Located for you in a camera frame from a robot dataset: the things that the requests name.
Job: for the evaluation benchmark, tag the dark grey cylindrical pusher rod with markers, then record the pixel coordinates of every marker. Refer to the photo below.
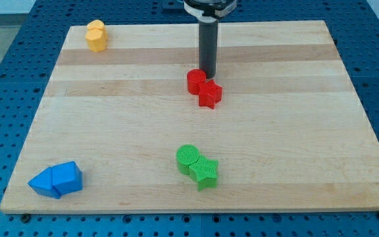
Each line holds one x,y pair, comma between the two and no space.
208,38

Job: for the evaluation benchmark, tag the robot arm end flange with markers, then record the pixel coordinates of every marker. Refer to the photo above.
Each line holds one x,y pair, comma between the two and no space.
210,8

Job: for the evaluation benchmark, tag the green cylinder block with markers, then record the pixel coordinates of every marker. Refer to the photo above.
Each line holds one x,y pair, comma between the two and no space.
186,155

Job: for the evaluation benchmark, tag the blue pentagon block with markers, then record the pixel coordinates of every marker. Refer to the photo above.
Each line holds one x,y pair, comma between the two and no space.
67,178

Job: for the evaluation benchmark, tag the yellow hexagon block front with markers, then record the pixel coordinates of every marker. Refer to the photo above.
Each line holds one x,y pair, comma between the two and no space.
96,40

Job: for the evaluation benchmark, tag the light wooden board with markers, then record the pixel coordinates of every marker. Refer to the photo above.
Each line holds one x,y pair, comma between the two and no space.
289,134

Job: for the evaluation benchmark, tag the blue triangular block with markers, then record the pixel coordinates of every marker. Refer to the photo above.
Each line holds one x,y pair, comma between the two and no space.
42,184

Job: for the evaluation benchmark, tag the green star block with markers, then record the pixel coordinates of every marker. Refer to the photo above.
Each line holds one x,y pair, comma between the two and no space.
204,173

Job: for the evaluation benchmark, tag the yellow block rear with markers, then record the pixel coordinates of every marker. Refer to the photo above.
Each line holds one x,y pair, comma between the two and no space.
97,25

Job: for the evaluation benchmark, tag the red cylinder block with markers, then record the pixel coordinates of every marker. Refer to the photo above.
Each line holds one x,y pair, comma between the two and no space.
194,78

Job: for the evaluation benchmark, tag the blue perforated table plate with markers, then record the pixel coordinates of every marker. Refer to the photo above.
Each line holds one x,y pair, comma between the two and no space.
27,66

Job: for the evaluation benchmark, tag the red star block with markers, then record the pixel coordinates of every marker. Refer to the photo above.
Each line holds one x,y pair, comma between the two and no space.
210,94

